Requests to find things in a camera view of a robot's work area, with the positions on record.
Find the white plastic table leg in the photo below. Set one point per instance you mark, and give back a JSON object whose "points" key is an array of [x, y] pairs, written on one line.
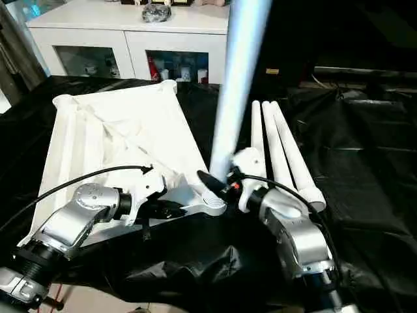
{"points": [[296, 153], [257, 130], [277, 146], [238, 81]]}

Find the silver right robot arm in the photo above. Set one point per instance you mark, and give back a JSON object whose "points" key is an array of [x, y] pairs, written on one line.
{"points": [[303, 241]]}

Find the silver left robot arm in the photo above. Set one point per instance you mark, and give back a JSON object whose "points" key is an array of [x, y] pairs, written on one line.
{"points": [[75, 221]]}

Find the red bottle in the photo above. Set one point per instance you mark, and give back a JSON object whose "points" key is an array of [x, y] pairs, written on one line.
{"points": [[153, 70]]}

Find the black mat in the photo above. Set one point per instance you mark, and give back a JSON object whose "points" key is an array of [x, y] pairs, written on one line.
{"points": [[374, 179]]}

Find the large black case yellow label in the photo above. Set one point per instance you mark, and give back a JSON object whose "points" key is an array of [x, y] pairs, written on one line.
{"points": [[286, 39]]}

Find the white cabinet with glass doors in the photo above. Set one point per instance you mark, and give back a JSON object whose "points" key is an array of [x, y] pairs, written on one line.
{"points": [[123, 39]]}

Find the grey metal bar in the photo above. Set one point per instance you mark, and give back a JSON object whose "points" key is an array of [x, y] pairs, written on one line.
{"points": [[358, 70]]}

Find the grey curtain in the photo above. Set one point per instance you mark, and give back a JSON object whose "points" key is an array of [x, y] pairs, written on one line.
{"points": [[16, 49]]}

